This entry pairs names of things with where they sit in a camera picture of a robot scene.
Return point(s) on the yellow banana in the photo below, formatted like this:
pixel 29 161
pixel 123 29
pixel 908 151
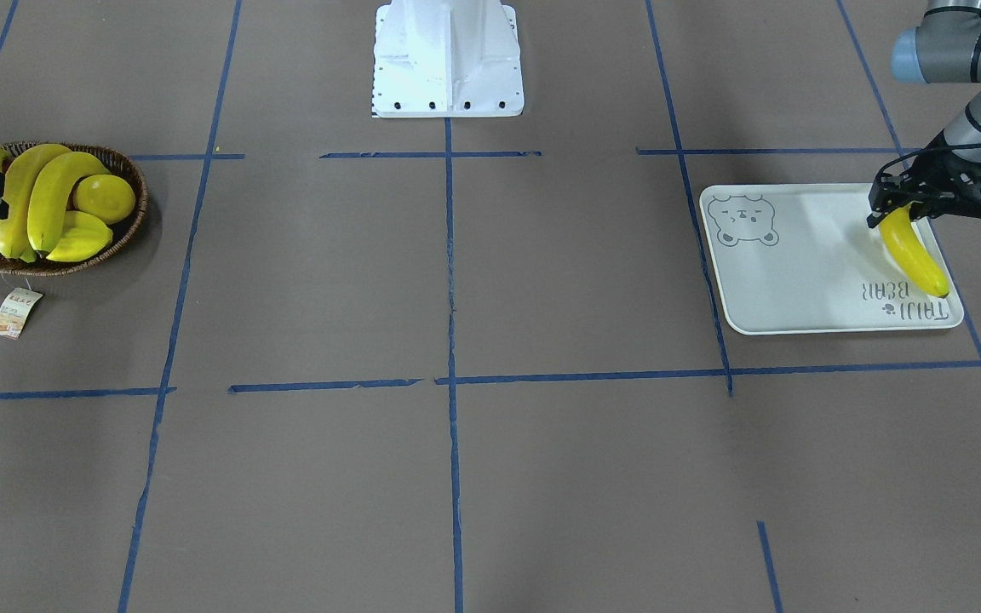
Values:
pixel 20 179
pixel 897 230
pixel 51 193

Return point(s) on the brown woven wicker basket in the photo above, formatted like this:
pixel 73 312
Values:
pixel 121 167

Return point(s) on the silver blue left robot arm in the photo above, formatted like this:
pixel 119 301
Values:
pixel 945 48

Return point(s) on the yellow lemon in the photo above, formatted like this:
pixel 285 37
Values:
pixel 109 198

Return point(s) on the yellow starfruit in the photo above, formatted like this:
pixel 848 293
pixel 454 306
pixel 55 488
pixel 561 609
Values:
pixel 83 236

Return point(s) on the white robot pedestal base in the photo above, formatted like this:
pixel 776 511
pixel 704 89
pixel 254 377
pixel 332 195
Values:
pixel 447 59

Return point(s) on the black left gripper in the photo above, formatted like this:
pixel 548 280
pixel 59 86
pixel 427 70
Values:
pixel 933 180

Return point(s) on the paper price tag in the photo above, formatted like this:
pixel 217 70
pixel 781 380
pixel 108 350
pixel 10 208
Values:
pixel 15 310

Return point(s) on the white rectangular bear tray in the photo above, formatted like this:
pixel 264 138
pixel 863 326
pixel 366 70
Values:
pixel 800 259

